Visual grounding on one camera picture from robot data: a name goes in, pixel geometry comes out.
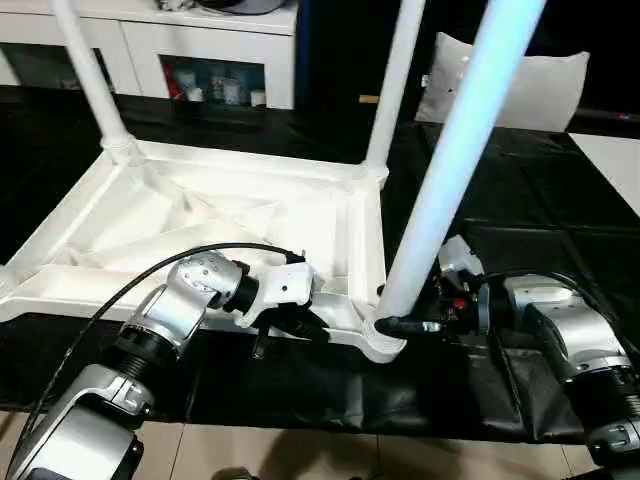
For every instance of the grey helmet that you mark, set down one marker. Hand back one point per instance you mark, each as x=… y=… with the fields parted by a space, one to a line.
x=250 y=4

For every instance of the black quilted mat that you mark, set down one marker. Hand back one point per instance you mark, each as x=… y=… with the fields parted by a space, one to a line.
x=525 y=225

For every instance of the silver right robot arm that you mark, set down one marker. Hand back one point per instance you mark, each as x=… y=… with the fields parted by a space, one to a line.
x=570 y=325

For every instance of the black cabinet with gold label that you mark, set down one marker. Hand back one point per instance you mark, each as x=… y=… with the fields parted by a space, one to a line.
x=340 y=60

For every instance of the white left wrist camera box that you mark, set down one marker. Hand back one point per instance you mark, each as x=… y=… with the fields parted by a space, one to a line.
x=285 y=290

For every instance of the black bar with red mark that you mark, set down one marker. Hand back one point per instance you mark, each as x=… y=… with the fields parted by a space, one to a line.
x=615 y=116

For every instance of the white sideboard with glass doors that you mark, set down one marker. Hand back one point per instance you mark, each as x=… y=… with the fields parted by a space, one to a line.
x=140 y=45

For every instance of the white plastic table top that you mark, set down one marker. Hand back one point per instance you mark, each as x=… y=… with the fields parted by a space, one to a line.
x=200 y=210

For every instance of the white flat panel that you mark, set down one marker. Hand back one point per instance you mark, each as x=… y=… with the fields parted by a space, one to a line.
x=612 y=165

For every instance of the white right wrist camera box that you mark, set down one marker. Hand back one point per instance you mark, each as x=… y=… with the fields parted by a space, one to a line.
x=457 y=257

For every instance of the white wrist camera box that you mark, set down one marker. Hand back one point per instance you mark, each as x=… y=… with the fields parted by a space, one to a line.
x=457 y=257
x=285 y=290

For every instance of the grey cushion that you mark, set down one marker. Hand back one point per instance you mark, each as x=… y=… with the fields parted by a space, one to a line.
x=545 y=90

